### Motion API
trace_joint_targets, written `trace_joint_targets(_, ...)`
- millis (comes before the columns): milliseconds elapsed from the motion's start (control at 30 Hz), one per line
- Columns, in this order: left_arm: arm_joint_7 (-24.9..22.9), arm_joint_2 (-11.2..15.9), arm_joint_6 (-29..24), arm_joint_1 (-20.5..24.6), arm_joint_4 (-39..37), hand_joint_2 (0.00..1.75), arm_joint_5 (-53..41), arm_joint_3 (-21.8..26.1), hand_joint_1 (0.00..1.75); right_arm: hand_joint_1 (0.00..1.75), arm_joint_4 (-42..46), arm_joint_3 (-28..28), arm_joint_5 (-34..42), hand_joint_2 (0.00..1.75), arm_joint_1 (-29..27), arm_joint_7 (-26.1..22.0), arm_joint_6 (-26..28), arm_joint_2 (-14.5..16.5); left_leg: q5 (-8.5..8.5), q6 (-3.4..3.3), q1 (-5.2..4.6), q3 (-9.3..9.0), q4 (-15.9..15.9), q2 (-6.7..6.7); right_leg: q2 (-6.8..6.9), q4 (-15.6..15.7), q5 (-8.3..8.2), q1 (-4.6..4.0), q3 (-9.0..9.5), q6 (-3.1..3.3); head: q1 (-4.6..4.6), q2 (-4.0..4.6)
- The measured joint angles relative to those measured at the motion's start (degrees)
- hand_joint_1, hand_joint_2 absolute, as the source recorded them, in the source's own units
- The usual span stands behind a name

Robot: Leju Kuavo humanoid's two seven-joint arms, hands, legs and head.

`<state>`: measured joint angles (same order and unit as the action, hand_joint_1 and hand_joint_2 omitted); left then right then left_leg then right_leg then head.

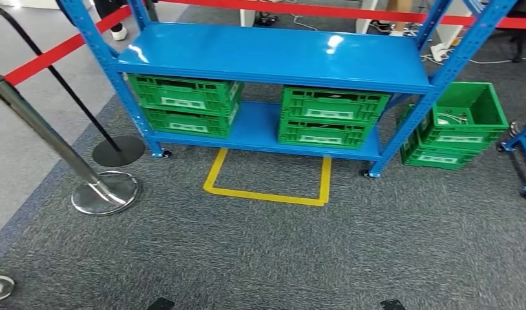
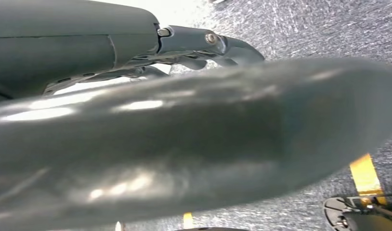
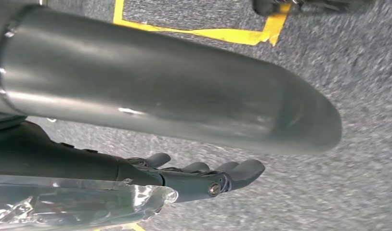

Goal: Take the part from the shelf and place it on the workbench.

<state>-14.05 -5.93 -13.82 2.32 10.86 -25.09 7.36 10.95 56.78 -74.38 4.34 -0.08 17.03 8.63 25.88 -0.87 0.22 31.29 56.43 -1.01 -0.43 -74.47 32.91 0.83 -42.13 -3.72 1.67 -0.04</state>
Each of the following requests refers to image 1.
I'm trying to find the green plastic crate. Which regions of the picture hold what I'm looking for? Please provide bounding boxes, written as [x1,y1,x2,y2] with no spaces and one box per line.
[280,85,392,126]
[399,128,479,171]
[141,105,241,139]
[277,119,376,150]
[397,82,510,153]
[127,73,245,117]

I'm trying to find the small black bag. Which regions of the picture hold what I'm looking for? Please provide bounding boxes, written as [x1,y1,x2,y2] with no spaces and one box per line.
[254,12,279,27]

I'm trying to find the white desk panel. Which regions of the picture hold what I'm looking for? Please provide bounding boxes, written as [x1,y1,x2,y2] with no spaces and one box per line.
[239,7,257,28]
[435,23,463,48]

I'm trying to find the black pole stanchion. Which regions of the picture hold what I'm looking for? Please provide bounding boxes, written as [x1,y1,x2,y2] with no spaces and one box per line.
[0,0,147,168]

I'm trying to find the red barrier belt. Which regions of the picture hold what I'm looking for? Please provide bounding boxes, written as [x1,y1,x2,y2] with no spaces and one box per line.
[4,5,134,87]
[159,0,526,31]

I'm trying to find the chrome stanchion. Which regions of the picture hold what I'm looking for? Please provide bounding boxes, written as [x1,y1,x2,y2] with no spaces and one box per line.
[508,116,526,151]
[0,74,140,216]
[0,274,17,303]

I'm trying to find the black robot left foot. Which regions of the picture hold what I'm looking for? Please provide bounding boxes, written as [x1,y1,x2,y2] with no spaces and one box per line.
[145,297,176,310]

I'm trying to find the white power strip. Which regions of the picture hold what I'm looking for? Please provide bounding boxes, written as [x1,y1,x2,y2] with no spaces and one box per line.
[429,43,448,63]

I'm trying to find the black office chair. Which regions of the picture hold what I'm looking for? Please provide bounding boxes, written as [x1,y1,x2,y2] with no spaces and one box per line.
[490,0,526,63]

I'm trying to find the white cable bundle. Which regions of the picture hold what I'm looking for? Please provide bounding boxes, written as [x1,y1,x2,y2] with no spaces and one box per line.
[435,111,470,126]

